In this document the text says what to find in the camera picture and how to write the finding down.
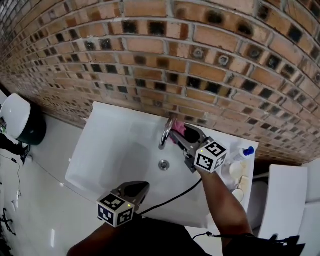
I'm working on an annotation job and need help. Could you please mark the chrome faucet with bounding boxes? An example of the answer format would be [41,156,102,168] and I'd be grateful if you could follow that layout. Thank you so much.
[158,112,177,151]

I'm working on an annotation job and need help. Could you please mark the thin black floor cable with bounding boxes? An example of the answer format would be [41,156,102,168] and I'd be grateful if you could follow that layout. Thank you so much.
[0,153,23,199]

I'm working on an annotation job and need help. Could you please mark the person's right forearm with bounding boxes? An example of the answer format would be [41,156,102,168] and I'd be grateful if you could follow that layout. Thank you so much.
[199,171,255,238]

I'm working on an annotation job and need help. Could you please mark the dark bin with white lid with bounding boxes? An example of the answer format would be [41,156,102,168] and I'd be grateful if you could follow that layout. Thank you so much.
[0,93,48,147]

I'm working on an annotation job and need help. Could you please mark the white ceramic sink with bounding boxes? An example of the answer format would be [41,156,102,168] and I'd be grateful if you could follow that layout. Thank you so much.
[65,101,260,229]

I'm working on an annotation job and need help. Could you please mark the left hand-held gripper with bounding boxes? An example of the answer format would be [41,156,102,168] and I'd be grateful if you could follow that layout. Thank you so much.
[96,181,150,228]

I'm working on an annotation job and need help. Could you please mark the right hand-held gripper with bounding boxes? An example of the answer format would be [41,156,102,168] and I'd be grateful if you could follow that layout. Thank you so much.
[169,124,228,174]

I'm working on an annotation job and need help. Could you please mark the black body-worn box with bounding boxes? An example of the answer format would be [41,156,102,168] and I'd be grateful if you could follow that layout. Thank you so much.
[269,233,306,256]

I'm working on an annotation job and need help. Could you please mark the cream white cup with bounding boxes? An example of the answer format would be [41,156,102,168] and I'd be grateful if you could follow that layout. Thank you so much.
[221,161,243,183]

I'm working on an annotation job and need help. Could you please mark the pale yellow soap bar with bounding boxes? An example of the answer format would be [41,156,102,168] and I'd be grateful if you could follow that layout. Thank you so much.
[237,174,251,191]

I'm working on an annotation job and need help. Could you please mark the white panel door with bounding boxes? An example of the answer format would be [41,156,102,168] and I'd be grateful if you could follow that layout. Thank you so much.
[257,164,309,241]

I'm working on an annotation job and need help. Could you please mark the person's top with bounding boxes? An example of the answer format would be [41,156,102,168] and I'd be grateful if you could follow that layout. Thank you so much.
[112,216,218,256]

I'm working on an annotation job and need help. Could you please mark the white bottle with blue cap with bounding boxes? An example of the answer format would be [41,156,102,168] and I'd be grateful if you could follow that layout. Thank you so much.
[230,146,255,162]

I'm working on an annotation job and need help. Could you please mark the black floor stand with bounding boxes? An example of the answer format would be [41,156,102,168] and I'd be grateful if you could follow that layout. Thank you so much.
[0,133,31,165]

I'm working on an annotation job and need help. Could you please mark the pink cloth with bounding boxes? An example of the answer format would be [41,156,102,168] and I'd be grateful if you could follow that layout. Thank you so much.
[171,119,187,145]

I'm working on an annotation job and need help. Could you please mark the person's left forearm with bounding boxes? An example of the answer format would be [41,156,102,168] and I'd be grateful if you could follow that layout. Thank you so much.
[66,221,119,256]

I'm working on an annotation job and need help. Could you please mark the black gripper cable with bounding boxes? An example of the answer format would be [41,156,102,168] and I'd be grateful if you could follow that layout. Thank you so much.
[137,177,203,216]

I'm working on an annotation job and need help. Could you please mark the chrome sink drain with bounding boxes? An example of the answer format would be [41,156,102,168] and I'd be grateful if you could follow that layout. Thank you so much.
[158,159,171,172]

